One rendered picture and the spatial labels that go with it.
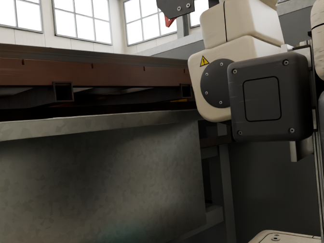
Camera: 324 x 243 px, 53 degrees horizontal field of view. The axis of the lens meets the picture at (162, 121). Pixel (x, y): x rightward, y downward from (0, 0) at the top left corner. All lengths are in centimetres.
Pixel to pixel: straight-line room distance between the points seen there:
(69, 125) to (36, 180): 20
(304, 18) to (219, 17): 63
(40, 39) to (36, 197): 1050
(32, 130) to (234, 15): 44
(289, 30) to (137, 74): 63
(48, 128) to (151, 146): 41
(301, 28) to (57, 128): 97
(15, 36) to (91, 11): 333
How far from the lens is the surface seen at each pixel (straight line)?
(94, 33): 1256
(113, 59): 98
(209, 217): 131
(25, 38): 1092
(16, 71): 80
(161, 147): 96
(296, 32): 131
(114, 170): 86
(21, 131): 57
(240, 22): 70
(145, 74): 99
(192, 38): 159
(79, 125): 62
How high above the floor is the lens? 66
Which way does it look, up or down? level
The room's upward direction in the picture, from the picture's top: 5 degrees counter-clockwise
